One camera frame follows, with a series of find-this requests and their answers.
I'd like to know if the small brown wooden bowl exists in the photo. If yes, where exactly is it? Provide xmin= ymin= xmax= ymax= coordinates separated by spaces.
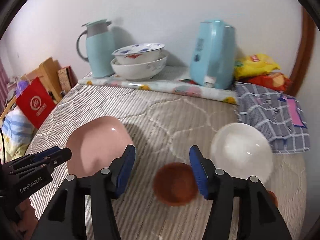
xmin=267 ymin=190 xmax=278 ymax=207

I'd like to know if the pink square plate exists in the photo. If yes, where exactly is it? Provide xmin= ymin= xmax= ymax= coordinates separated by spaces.
xmin=66 ymin=116 xmax=133 ymax=178

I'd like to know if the left hand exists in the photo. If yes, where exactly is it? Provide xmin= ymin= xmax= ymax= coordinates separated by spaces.
xmin=16 ymin=198 xmax=39 ymax=240

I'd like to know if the blue striped fabric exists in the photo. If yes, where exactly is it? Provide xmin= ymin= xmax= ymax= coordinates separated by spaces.
xmin=1 ymin=106 xmax=35 ymax=163

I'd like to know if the red paper shopping bag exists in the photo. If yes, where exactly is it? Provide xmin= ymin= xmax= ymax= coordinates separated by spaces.
xmin=16 ymin=77 xmax=56 ymax=129

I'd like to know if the purple plush toy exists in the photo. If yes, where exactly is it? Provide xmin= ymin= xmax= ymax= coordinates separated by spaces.
xmin=16 ymin=80 xmax=29 ymax=97

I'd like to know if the patterned book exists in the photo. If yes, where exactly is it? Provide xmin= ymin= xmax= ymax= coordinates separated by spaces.
xmin=57 ymin=66 xmax=78 ymax=94

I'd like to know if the wooden board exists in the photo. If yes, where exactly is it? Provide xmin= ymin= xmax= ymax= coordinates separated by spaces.
xmin=21 ymin=57 xmax=62 ymax=102

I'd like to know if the grey checkered cloth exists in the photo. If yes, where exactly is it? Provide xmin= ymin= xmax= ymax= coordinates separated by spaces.
xmin=235 ymin=82 xmax=310 ymax=154

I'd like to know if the light blue thermos jug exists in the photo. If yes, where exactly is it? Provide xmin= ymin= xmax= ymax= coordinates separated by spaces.
xmin=76 ymin=19 xmax=116 ymax=78

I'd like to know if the large white ceramic bowl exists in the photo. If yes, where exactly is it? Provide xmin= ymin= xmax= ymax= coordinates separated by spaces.
xmin=111 ymin=54 xmax=168 ymax=81

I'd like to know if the blue patterned ceramic bowl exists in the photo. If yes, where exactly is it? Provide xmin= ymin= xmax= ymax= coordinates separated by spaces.
xmin=112 ymin=43 xmax=165 ymax=65

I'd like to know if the red snack bag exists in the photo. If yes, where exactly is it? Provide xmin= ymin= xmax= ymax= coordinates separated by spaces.
xmin=244 ymin=73 xmax=291 ymax=92

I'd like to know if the fruit print rolled mat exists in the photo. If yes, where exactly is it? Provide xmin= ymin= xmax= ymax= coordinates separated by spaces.
xmin=78 ymin=76 xmax=238 ymax=105

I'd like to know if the yellow chip bag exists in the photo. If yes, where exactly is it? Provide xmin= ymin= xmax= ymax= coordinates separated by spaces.
xmin=234 ymin=54 xmax=281 ymax=80

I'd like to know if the light blue electric kettle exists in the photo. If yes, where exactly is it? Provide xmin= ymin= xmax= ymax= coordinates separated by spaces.
xmin=189 ymin=20 xmax=236 ymax=89

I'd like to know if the brown wooden door frame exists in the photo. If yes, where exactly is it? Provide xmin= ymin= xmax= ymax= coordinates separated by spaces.
xmin=286 ymin=7 xmax=316 ymax=96

